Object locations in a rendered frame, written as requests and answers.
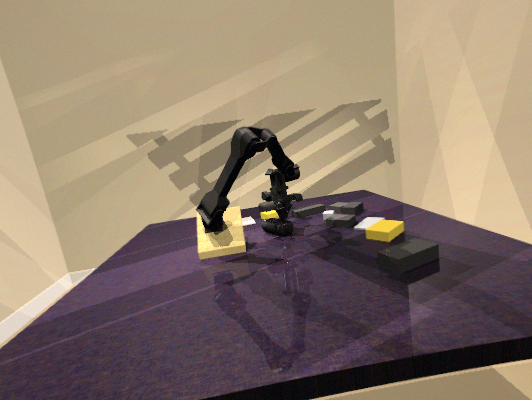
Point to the white cube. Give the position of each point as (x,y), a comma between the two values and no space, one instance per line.
(327,214)

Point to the dark grey controller unit with white label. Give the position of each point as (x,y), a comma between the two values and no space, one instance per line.
(275,226)

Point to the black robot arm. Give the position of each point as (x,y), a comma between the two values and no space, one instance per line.
(244,145)

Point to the white flat bar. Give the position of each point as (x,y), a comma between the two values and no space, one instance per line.
(367,222)

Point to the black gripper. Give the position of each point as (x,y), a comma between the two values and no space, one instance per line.
(280,195)

